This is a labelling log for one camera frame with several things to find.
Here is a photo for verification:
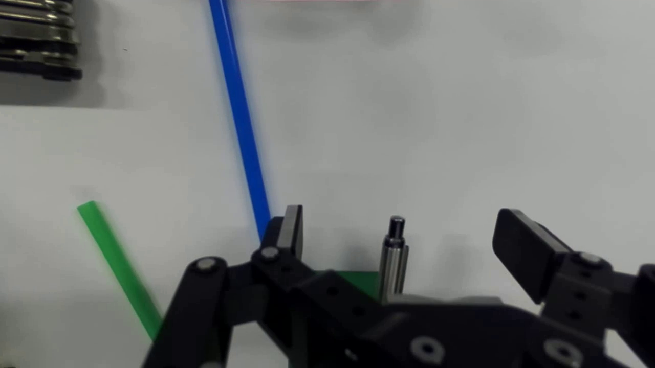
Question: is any blue plastic stick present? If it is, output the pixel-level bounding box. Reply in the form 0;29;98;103
208;0;276;243

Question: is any black folding multi-tool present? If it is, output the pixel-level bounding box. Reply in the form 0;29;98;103
0;0;84;83

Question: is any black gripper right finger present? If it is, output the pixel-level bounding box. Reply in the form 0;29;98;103
493;206;655;368

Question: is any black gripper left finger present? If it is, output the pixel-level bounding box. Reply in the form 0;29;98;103
142;203;324;368

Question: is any black and silver pen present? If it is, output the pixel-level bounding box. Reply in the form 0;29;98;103
376;215;412;304

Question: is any green plastic stick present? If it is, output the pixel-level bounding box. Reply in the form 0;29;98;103
74;198;166;344

